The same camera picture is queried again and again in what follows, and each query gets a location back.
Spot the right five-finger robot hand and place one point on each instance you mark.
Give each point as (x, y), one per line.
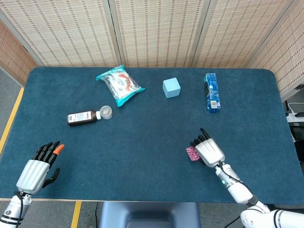
(210, 152)

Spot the left five-finger robot hand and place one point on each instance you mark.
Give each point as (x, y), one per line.
(33, 174)

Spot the pink patterned block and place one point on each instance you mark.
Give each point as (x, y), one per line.
(192, 154)

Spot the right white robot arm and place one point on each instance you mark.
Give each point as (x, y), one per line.
(237, 190)

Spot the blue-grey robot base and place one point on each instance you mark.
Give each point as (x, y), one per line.
(149, 213)

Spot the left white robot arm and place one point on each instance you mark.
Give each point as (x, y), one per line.
(10, 211)

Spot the blue cookie box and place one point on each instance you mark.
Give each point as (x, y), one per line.
(212, 92)

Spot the blue felt table mat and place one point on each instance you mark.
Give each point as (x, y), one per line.
(142, 142)

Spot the brown medicine bottle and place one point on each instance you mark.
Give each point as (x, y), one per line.
(80, 118)

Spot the light blue cube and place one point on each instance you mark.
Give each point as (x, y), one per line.
(171, 88)

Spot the white power strip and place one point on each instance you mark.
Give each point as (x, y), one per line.
(294, 117)

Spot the small clear round jar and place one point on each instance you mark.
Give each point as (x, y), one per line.
(106, 112)

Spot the teal snack bag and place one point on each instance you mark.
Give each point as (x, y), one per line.
(121, 85)

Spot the woven bamboo screen panel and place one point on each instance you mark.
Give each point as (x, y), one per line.
(12, 57)
(159, 31)
(61, 31)
(237, 31)
(285, 52)

